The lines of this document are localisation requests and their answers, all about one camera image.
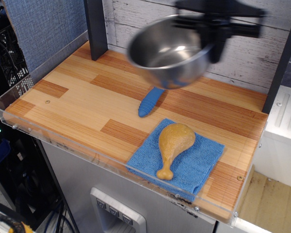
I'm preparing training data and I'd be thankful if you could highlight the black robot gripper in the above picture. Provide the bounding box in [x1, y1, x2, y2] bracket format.
[175, 0, 266, 64]

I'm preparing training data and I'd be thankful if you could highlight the steel pan with blue handle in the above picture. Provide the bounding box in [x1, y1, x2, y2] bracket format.
[127, 15, 213, 117]

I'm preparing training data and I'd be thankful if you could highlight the blue cloth napkin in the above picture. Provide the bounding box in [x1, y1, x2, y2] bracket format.
[126, 118, 225, 202]

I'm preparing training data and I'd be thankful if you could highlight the toy chicken drumstick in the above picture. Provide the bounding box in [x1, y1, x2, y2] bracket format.
[156, 123, 196, 181]

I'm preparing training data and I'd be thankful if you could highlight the white ridged plastic unit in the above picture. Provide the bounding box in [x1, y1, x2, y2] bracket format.
[253, 86, 291, 186]

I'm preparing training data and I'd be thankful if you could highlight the blue fabric partition panel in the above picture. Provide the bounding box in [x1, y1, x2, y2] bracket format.
[3, 0, 88, 72]

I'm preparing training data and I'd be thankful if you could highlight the steel cabinet with dispenser panel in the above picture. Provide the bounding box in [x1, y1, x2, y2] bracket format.
[42, 142, 216, 233]

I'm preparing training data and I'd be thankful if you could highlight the black equipment rack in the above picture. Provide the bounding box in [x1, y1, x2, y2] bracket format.
[0, 4, 35, 115]

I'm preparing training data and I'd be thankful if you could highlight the clear acrylic table guard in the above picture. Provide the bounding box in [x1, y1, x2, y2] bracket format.
[0, 43, 267, 233]

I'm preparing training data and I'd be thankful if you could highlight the dark grey right post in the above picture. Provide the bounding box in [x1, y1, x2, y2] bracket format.
[261, 0, 291, 114]

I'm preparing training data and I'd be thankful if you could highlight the dark grey post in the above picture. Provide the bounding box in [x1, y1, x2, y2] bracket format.
[261, 0, 291, 114]
[83, 0, 108, 61]

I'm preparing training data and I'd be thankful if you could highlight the dark grey left post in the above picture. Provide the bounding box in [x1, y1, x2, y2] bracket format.
[83, 0, 108, 61]

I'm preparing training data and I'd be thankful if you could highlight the yellow black braided cable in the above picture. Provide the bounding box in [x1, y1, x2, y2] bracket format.
[0, 209, 34, 233]

